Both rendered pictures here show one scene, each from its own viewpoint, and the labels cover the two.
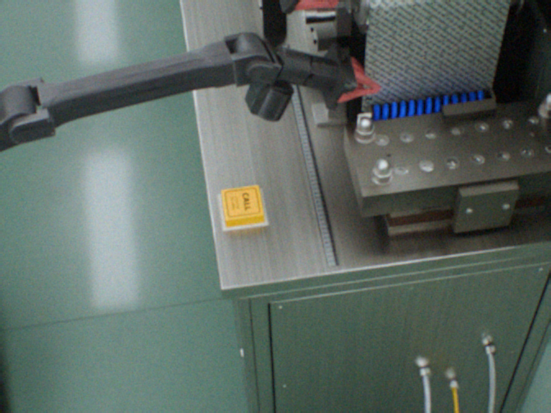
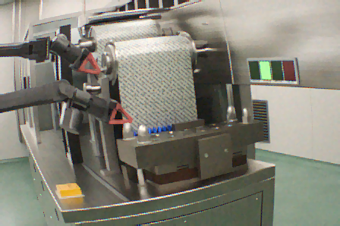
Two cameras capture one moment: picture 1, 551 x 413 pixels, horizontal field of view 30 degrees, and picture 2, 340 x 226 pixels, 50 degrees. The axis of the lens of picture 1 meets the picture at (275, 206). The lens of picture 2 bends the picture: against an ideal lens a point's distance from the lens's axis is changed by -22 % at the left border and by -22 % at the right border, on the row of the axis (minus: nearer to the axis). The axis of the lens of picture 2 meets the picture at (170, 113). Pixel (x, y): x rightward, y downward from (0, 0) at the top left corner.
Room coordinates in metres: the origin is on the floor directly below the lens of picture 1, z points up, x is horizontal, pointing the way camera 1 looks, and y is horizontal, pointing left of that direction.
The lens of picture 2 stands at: (-0.10, 0.08, 1.23)
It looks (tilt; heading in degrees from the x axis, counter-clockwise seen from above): 6 degrees down; 344
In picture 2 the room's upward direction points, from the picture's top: 6 degrees counter-clockwise
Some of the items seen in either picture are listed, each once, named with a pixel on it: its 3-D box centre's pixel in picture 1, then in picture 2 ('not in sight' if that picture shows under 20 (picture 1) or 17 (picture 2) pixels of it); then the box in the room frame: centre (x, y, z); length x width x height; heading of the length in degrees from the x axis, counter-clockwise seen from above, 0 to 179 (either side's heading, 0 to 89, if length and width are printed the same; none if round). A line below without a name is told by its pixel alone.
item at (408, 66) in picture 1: (430, 66); (158, 103); (1.23, -0.28, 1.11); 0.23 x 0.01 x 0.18; 97
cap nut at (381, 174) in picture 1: (382, 169); (143, 133); (1.05, -0.18, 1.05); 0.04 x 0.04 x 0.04
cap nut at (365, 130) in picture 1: (365, 127); (127, 130); (1.14, -0.16, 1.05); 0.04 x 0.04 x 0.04
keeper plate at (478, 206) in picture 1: (484, 207); (215, 156); (1.02, -0.36, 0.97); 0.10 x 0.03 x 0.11; 97
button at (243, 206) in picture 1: (242, 206); (68, 189); (1.09, 0.06, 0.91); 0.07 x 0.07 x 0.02; 7
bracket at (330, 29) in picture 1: (329, 61); (102, 127); (1.30, -0.11, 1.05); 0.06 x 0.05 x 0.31; 97
